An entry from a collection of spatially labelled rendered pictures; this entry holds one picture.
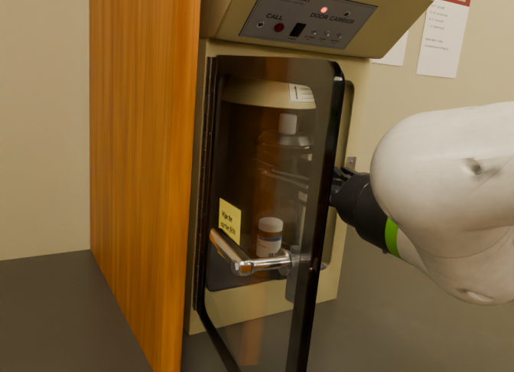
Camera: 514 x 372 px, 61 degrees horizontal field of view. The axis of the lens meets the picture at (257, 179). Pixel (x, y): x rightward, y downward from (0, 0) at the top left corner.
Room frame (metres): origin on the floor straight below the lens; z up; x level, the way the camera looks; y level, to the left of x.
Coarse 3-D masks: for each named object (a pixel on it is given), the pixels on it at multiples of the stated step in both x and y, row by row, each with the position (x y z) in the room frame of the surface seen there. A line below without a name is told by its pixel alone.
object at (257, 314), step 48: (240, 96) 0.52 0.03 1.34; (288, 96) 0.42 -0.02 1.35; (336, 96) 0.35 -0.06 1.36; (240, 144) 0.51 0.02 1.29; (288, 144) 0.41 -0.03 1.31; (240, 192) 0.50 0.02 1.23; (288, 192) 0.40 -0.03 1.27; (240, 240) 0.49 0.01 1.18; (288, 240) 0.39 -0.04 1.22; (240, 288) 0.48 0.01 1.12; (288, 288) 0.38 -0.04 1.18; (240, 336) 0.47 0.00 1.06; (288, 336) 0.37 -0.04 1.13
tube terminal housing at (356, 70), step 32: (352, 64) 0.79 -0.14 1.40; (352, 96) 0.83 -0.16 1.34; (352, 128) 0.80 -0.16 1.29; (192, 160) 0.66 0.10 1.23; (192, 192) 0.65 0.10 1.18; (192, 224) 0.65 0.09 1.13; (192, 256) 0.64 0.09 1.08; (192, 288) 0.64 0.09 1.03; (320, 288) 0.78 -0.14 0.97; (192, 320) 0.64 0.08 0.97
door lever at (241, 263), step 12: (216, 228) 0.44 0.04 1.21; (216, 240) 0.42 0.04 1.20; (228, 240) 0.41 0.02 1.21; (228, 252) 0.39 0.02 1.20; (240, 252) 0.39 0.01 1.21; (240, 264) 0.37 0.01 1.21; (252, 264) 0.37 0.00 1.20; (264, 264) 0.38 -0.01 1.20; (276, 264) 0.38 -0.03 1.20; (288, 264) 0.38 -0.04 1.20
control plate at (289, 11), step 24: (264, 0) 0.60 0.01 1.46; (288, 0) 0.61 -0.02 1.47; (312, 0) 0.62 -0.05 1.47; (336, 0) 0.64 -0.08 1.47; (264, 24) 0.63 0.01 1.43; (288, 24) 0.64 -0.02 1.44; (312, 24) 0.66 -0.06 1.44; (336, 24) 0.68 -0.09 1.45; (360, 24) 0.70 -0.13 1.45; (336, 48) 0.72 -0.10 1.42
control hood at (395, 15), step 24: (216, 0) 0.62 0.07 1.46; (240, 0) 0.58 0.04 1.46; (360, 0) 0.66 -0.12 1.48; (384, 0) 0.67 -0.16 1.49; (408, 0) 0.69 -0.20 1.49; (432, 0) 0.71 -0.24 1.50; (216, 24) 0.61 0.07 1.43; (240, 24) 0.62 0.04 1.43; (384, 24) 0.72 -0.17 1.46; (408, 24) 0.74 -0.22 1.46; (312, 48) 0.70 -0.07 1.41; (360, 48) 0.74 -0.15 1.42; (384, 48) 0.76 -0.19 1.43
